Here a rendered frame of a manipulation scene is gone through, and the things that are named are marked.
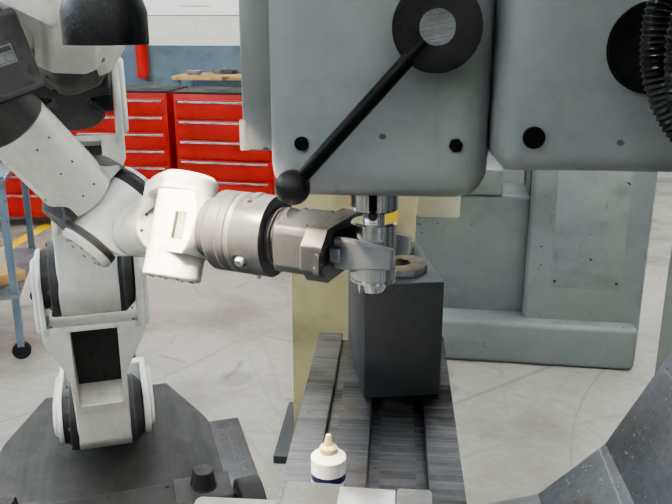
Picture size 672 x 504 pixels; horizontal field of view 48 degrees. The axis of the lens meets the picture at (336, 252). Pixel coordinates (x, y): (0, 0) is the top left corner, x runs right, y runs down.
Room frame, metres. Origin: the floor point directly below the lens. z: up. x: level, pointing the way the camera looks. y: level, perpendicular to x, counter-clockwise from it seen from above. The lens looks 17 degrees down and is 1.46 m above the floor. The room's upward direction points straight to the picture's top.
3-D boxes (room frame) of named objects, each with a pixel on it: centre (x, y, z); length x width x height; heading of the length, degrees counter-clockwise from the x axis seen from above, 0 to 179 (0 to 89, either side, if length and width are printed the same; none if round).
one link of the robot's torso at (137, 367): (1.48, 0.50, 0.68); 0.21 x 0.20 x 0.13; 17
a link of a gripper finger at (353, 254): (0.71, -0.03, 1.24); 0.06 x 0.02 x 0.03; 67
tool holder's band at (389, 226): (0.74, -0.04, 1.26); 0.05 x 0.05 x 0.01
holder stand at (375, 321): (1.17, -0.09, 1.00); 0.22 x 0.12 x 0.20; 5
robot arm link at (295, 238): (0.78, 0.05, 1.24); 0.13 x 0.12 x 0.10; 157
